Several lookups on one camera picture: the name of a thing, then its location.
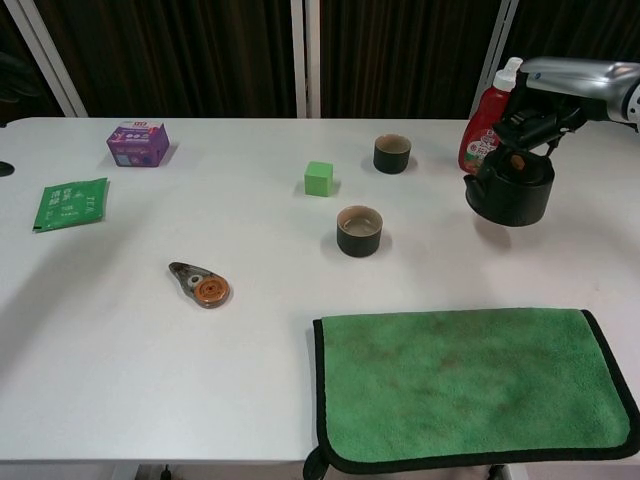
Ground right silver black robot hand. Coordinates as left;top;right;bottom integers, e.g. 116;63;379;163
492;56;640;151

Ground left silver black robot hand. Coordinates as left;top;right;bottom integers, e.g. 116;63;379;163
0;52;41;177

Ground black teapot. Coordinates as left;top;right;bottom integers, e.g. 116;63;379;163
463;147;556;229

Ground dark pleated curtain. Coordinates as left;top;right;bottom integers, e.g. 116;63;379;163
0;0;71;126
319;0;504;119
492;0;640;119
29;0;301;119

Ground red ketchup squeeze bottle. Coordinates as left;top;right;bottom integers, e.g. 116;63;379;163
458;57;524;174

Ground purple paper box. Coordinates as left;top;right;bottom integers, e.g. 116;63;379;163
105;121;170;168

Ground green tea packet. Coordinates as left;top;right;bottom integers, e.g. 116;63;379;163
32;177;110;234

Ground green cube block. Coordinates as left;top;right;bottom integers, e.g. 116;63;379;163
303;160;335;197

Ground orange grey correction tape dispenser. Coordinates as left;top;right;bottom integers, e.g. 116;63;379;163
168;260;234;310

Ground green microfibre cloth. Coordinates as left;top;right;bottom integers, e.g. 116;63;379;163
302;308;640;476

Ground white partition frame post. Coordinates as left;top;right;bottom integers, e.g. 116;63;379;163
289;0;322;119
469;0;520;119
9;0;87;119

